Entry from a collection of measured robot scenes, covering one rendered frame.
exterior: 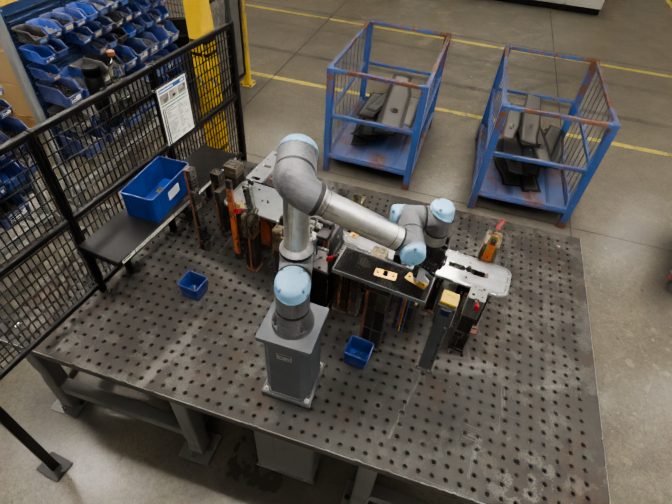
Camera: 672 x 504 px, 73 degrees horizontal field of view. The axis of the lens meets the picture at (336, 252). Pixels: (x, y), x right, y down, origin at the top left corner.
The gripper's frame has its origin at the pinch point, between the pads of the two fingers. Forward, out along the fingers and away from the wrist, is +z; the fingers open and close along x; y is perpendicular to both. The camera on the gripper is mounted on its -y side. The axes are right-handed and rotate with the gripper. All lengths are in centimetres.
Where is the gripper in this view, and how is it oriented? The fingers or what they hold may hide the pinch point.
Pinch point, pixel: (417, 277)
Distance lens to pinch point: 166.4
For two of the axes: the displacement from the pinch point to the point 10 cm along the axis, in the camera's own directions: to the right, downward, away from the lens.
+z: -0.5, 7.0, 7.1
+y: 7.7, 4.8, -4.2
